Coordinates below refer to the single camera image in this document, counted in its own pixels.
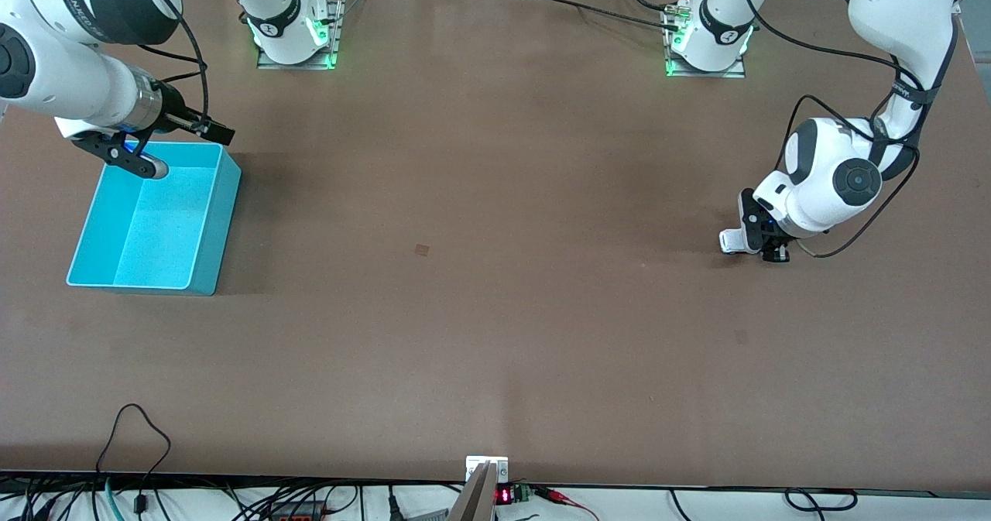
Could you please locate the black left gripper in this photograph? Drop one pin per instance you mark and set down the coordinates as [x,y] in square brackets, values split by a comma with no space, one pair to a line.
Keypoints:
[774,249]

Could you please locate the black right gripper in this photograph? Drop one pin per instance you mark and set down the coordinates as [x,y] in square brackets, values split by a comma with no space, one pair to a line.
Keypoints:
[175,115]

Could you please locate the white jeep toy black roof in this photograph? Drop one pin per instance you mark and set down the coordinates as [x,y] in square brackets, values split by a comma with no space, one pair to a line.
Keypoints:
[735,242]

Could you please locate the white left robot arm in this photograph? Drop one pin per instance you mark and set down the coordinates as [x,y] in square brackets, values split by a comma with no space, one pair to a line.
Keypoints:
[828,180]

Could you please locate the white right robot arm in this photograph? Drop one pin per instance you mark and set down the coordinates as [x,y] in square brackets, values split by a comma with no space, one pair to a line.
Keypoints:
[77,80]

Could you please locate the turquoise plastic bin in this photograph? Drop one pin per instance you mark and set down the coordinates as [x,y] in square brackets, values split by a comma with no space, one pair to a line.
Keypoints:
[155,227]

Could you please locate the red digit display module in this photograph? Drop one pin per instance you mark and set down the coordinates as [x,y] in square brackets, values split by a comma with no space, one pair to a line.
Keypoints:
[505,495]

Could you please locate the grey power strip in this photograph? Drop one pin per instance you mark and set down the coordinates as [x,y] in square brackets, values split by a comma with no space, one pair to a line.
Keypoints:
[298,515]

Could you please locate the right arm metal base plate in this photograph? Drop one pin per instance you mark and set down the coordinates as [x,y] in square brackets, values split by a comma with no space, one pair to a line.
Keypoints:
[294,66]

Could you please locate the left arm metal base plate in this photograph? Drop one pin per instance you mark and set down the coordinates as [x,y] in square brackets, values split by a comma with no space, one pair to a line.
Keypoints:
[728,74]

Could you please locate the silver camera mount bracket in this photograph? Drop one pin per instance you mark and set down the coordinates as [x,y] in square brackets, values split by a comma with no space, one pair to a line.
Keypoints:
[476,498]

